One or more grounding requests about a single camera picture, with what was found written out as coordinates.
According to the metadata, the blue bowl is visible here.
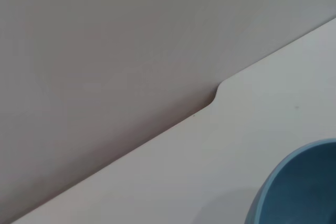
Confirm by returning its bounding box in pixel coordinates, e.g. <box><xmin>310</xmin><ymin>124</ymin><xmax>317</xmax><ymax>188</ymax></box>
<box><xmin>244</xmin><ymin>138</ymin><xmax>336</xmax><ymax>224</ymax></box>

